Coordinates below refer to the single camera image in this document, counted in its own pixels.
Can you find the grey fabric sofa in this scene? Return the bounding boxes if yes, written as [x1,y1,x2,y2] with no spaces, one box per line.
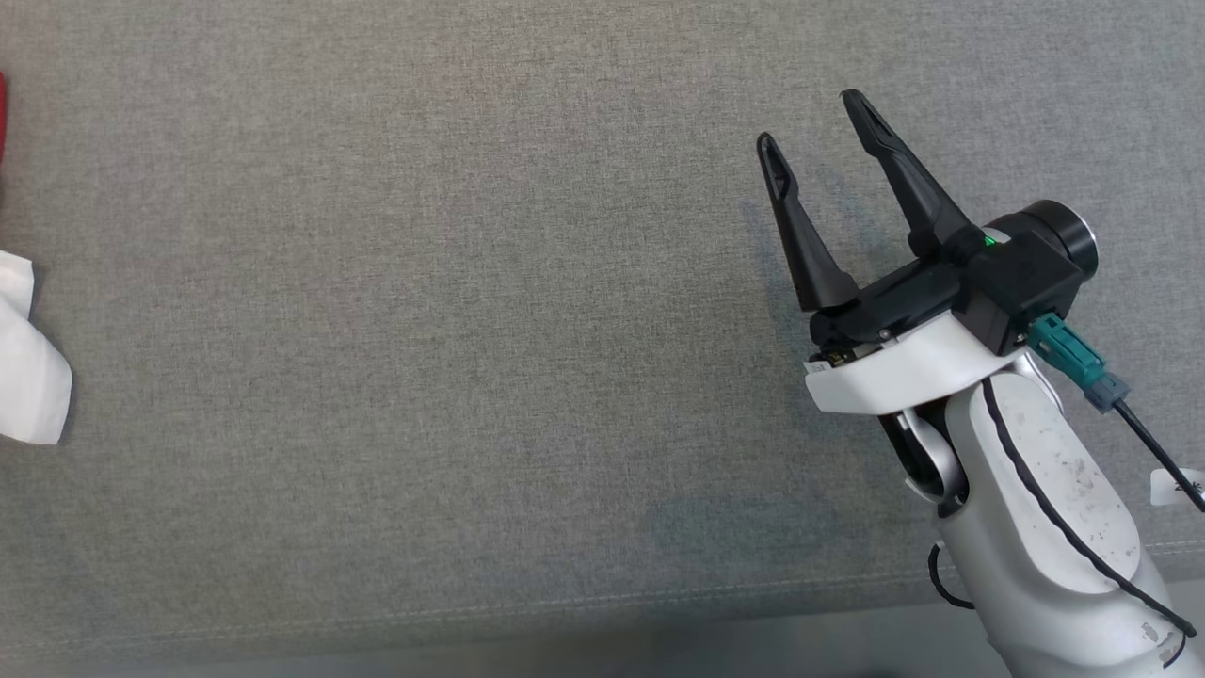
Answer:
[0,0,1205,670]

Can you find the white cable label tag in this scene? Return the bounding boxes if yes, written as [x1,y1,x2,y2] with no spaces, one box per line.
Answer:
[1150,468,1205,507]

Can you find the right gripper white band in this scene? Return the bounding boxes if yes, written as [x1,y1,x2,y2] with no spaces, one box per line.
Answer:
[757,89,1032,415]

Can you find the red Bulls 23 jersey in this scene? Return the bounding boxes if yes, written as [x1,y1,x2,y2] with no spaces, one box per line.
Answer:
[0,71,73,445]

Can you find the right camera cable teal plug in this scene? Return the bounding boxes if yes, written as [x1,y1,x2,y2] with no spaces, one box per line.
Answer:
[1026,314,1205,514]

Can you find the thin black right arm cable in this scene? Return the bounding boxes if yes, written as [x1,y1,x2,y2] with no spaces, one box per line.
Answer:
[927,377,1197,670]

